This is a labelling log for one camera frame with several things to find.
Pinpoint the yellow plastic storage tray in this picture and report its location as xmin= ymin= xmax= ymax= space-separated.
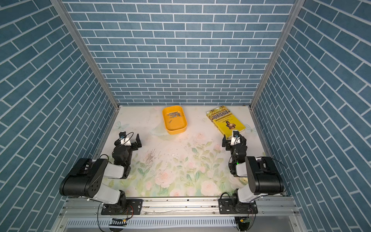
xmin=162 ymin=105 xmax=187 ymax=135

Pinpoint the pile of silver screws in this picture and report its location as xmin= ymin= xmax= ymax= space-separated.
xmin=166 ymin=111 xmax=180 ymax=119

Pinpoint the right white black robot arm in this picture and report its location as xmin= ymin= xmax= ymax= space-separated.
xmin=218 ymin=130 xmax=285 ymax=215

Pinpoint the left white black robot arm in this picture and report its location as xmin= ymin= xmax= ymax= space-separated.
xmin=60 ymin=131 xmax=143 ymax=218

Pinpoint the yellow paperback book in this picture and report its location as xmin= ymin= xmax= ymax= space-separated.
xmin=206 ymin=106 xmax=246 ymax=138

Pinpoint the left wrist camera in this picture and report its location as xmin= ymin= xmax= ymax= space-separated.
xmin=119 ymin=132 xmax=131 ymax=146

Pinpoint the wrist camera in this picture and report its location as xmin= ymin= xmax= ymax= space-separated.
xmin=231 ymin=130 xmax=241 ymax=146
xmin=119 ymin=132 xmax=131 ymax=146

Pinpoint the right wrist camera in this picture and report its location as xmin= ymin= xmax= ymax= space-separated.
xmin=231 ymin=130 xmax=241 ymax=146

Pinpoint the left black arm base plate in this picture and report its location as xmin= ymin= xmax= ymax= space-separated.
xmin=100 ymin=199 xmax=143 ymax=216

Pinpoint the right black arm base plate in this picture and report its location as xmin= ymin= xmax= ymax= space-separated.
xmin=218 ymin=198 xmax=258 ymax=215

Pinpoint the aluminium mounting rail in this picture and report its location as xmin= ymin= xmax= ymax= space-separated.
xmin=59 ymin=195 xmax=300 ymax=218

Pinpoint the white slotted cable duct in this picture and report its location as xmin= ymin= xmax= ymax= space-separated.
xmin=66 ymin=217 xmax=236 ymax=229

